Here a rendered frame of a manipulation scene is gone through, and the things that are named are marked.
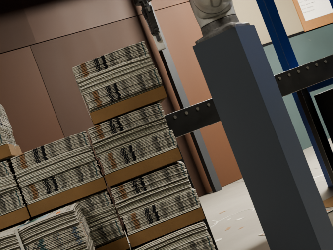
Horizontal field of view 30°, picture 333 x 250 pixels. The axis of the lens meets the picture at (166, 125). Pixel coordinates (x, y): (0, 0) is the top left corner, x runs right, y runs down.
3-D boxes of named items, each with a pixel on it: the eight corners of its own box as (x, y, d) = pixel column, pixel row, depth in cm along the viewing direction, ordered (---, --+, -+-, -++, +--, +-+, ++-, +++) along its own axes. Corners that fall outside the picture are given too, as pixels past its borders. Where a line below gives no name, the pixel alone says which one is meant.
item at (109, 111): (167, 96, 227) (163, 85, 227) (93, 124, 224) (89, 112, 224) (163, 100, 243) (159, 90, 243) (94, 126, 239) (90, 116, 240)
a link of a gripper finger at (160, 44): (159, 31, 247) (159, 31, 246) (165, 48, 247) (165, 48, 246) (152, 34, 246) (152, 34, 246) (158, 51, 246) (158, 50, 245)
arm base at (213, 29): (255, 25, 256) (250, 12, 256) (233, 27, 237) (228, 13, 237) (218, 42, 266) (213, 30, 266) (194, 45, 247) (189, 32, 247)
